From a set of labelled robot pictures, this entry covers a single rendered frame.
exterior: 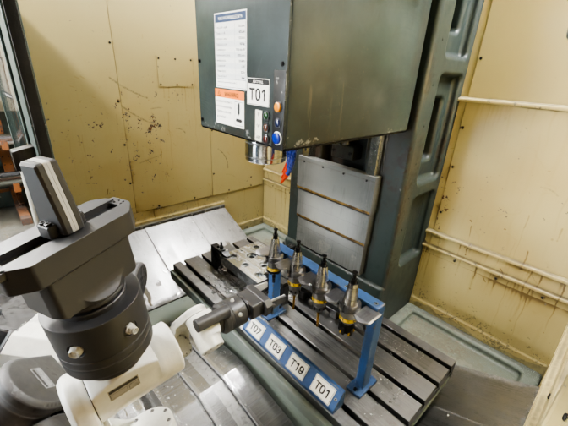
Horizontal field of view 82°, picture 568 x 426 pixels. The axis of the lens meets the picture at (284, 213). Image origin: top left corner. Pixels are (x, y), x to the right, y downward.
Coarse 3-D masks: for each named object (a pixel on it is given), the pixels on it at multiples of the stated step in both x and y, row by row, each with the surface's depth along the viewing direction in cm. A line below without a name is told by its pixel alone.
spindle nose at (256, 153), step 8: (248, 144) 119; (256, 144) 117; (248, 152) 120; (256, 152) 118; (264, 152) 118; (272, 152) 118; (280, 152) 120; (248, 160) 122; (256, 160) 120; (264, 160) 119; (272, 160) 120; (280, 160) 121
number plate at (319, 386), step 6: (318, 378) 102; (312, 384) 102; (318, 384) 101; (324, 384) 100; (312, 390) 101; (318, 390) 100; (324, 390) 99; (330, 390) 98; (318, 396) 100; (324, 396) 99; (330, 396) 98
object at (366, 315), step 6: (366, 306) 93; (360, 312) 91; (366, 312) 91; (372, 312) 91; (378, 312) 91; (360, 318) 89; (366, 318) 89; (372, 318) 89; (378, 318) 90; (366, 324) 87
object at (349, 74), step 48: (240, 0) 86; (288, 0) 74; (336, 0) 82; (384, 0) 94; (288, 48) 78; (336, 48) 88; (384, 48) 102; (288, 96) 83; (336, 96) 94; (384, 96) 110; (288, 144) 88
